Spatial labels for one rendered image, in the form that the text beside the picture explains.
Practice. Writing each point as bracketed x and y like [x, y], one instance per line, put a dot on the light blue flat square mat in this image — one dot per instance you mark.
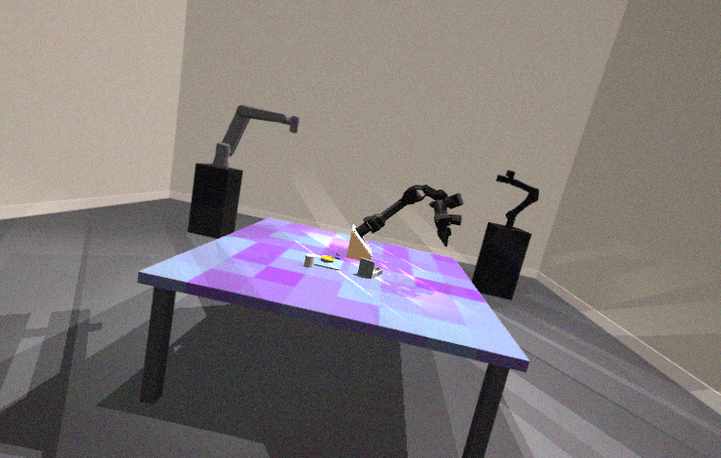
[333, 265]

